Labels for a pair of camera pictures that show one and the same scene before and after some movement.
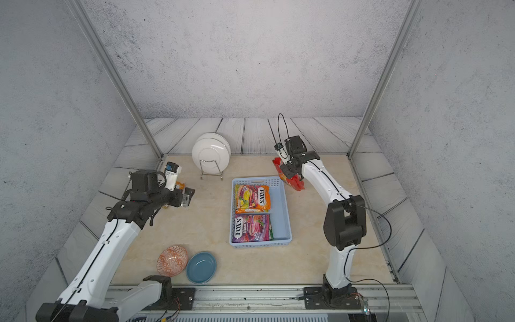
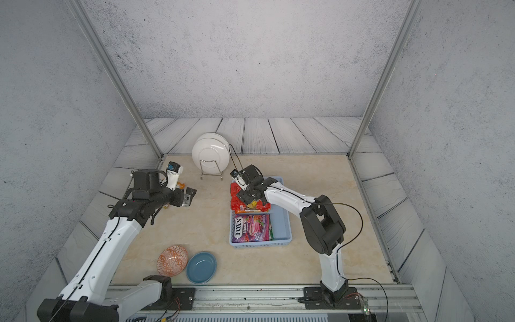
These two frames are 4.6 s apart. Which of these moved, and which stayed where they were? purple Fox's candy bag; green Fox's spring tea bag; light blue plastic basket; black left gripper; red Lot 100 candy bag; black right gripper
Moved: red Lot 100 candy bag; black right gripper
Stayed: green Fox's spring tea bag; purple Fox's candy bag; black left gripper; light blue plastic basket
